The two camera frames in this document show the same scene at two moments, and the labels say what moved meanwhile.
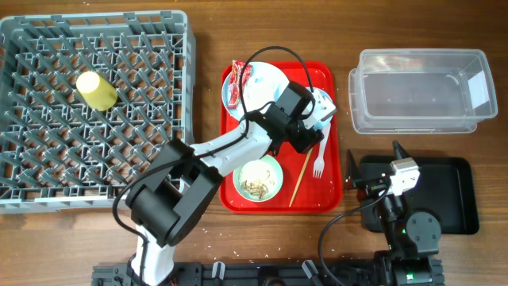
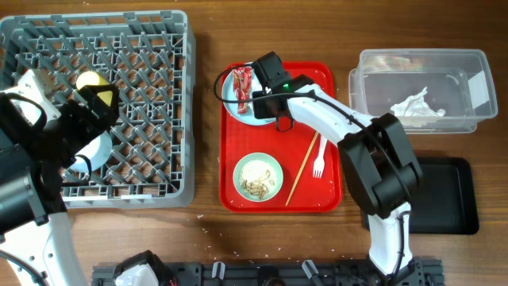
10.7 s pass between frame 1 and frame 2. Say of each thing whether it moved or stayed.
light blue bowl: moved
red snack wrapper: moved
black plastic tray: stayed
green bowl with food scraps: stayed
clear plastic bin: stayed
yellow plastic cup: stayed
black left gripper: moved
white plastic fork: stayed
